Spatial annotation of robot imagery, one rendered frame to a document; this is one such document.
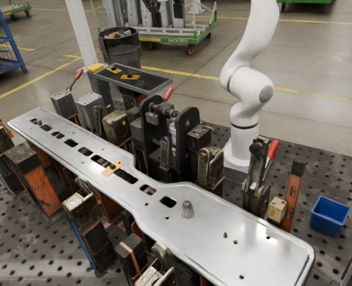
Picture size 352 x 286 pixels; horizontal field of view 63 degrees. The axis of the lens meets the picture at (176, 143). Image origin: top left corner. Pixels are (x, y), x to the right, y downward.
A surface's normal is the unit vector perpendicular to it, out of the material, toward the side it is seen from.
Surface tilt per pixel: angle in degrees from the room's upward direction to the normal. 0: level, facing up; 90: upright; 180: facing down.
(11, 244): 0
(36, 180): 90
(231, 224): 0
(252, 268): 0
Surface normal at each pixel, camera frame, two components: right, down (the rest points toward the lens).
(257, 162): -0.66, 0.39
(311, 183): -0.10, -0.79
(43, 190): 0.76, 0.33
